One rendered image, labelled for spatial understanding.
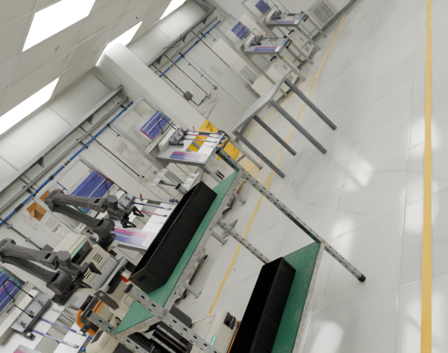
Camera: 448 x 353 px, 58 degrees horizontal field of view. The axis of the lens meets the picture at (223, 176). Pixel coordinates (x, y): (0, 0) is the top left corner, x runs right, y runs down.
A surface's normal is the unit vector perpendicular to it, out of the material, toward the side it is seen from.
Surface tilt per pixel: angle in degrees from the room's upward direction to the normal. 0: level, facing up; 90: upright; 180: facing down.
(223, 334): 90
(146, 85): 90
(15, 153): 90
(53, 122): 90
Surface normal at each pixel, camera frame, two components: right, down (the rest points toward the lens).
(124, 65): 0.57, -0.45
